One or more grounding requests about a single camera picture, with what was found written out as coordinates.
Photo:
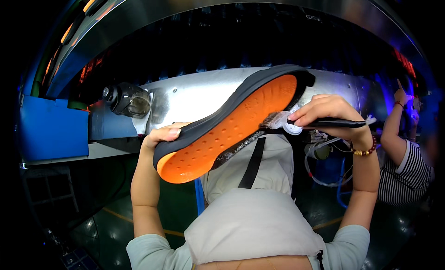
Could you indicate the person's left hand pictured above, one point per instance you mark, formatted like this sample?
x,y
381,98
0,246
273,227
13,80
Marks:
x,y
158,135

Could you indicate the person's right hand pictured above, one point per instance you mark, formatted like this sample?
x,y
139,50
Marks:
x,y
333,111

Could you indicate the orange and grey shoe sole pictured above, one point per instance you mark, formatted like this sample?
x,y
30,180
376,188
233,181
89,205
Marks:
x,y
229,130

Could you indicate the green cylinder fitting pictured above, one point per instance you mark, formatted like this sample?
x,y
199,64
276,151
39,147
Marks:
x,y
321,152

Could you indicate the grey metal stool frame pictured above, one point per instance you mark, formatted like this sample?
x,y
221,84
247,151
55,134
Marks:
x,y
48,186

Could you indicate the person's right fingers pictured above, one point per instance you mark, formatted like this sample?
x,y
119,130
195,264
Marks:
x,y
309,111

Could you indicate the black glue pot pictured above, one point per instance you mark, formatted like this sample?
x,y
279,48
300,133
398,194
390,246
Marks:
x,y
128,100

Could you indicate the person's body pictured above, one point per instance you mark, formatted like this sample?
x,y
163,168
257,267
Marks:
x,y
250,221

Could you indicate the blue machine panel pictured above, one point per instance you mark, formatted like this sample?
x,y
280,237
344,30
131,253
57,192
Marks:
x,y
52,127

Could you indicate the metal conveyor machine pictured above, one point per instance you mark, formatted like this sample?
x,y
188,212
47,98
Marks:
x,y
208,92

